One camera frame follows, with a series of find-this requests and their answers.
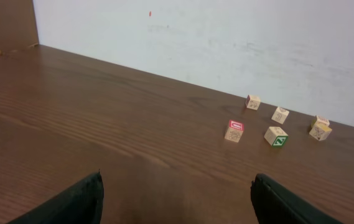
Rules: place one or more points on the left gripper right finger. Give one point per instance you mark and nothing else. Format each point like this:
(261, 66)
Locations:
(273, 203)

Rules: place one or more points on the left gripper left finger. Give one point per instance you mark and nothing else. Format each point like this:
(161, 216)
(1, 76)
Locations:
(80, 203)

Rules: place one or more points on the red letter wooden block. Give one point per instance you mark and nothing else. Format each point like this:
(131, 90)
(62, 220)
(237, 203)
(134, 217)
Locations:
(234, 131)

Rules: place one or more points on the green letter wooden block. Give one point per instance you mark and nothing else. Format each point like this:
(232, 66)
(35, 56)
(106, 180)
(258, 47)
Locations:
(276, 136)

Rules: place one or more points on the yellow top wooden block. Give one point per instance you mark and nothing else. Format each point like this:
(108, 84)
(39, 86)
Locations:
(320, 131)

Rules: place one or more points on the white block black drawing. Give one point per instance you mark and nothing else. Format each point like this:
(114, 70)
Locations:
(280, 115)

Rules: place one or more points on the white block top right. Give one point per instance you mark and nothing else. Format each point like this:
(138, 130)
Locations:
(320, 119)

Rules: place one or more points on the white block top left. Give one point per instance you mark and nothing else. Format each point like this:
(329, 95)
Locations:
(253, 102)

